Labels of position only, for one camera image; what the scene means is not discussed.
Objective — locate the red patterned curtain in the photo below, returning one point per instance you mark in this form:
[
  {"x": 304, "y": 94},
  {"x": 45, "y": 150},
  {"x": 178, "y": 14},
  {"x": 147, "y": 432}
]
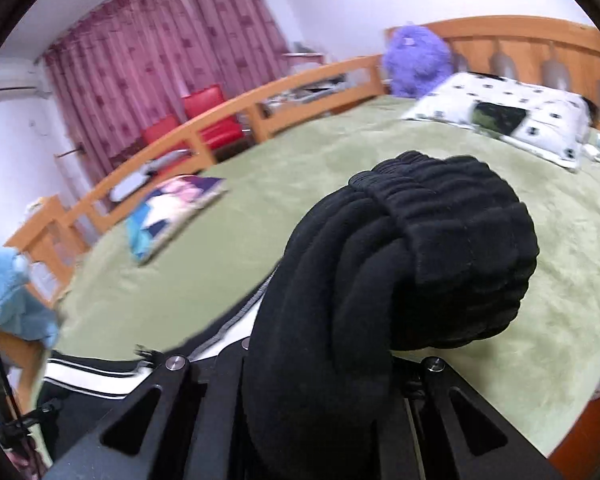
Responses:
[{"x": 130, "y": 63}]

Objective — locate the wooden bed frame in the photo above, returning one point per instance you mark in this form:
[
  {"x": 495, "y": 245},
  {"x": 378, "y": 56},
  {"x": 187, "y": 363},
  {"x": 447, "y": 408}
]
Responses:
[{"x": 139, "y": 444}]

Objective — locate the purple plush toy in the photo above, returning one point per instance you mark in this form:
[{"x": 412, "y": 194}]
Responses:
[{"x": 416, "y": 61}]

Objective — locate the white spotted pillow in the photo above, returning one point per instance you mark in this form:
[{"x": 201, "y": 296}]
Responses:
[{"x": 546, "y": 122}]

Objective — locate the white air conditioner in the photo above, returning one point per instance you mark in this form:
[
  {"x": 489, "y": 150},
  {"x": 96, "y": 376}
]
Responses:
[{"x": 20, "y": 79}]

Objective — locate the colourful geometric cushion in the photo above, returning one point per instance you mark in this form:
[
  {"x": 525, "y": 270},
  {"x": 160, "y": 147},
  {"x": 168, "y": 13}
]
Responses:
[{"x": 166, "y": 210}]

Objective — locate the light blue fleece garment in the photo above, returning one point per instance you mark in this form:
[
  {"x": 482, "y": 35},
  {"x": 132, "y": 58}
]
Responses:
[{"x": 21, "y": 313}]

